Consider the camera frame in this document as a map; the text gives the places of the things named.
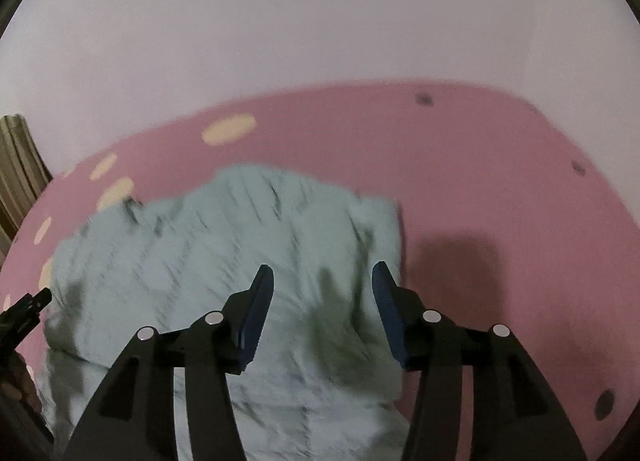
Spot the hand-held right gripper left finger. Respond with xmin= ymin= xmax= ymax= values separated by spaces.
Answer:
xmin=63 ymin=264 xmax=275 ymax=461

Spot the pink dotted bed sheet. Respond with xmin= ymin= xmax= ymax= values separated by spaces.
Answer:
xmin=0 ymin=78 xmax=636 ymax=461

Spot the light blue-grey garment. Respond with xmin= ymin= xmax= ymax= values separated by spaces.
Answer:
xmin=44 ymin=164 xmax=410 ymax=461

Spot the striped beige curtain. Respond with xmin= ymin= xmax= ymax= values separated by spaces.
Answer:
xmin=0 ymin=114 xmax=54 ymax=254

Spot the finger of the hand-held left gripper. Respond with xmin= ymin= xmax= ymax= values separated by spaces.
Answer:
xmin=0 ymin=287 xmax=52 ymax=348

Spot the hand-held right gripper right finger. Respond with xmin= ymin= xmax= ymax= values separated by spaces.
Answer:
xmin=371 ymin=261 xmax=588 ymax=461

